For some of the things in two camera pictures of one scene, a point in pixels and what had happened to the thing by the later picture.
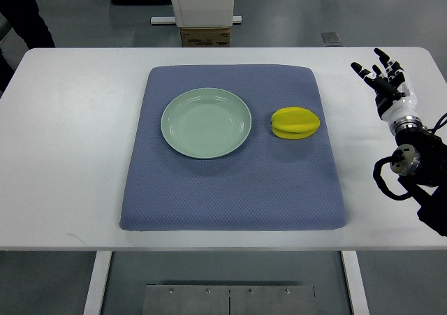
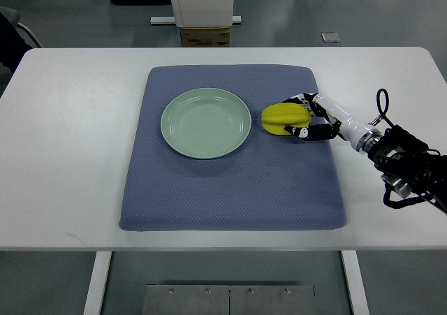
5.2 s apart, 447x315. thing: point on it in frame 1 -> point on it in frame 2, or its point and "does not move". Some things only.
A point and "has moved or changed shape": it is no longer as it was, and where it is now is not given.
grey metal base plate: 228,299 does not move
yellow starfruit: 294,123 has moved or changed shape
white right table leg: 355,282 does not move
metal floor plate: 330,38 does not move
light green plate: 205,123 does not move
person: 19,5 -> 12,45
